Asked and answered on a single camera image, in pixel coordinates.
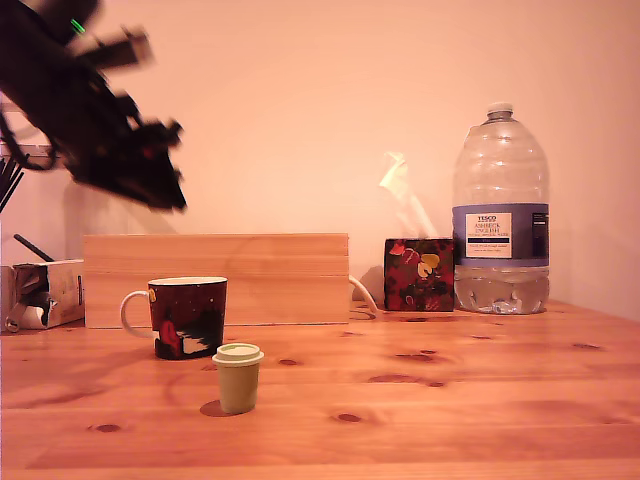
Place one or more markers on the pale green coffee capsule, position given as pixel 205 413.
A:
pixel 237 380

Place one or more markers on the black stick in carton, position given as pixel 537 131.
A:
pixel 34 248

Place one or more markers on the torn white carton box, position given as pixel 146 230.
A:
pixel 60 290

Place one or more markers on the dark red picture mug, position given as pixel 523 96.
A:
pixel 190 320

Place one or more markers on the light wooden box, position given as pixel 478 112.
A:
pixel 285 280

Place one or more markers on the white paper tissue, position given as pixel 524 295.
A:
pixel 405 195

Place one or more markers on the floral tissue box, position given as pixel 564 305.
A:
pixel 420 275

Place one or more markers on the large clear water bottle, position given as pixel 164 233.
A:
pixel 500 165

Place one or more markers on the white wall rack rail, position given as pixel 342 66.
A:
pixel 35 146

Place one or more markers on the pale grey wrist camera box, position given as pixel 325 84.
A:
pixel 134 48

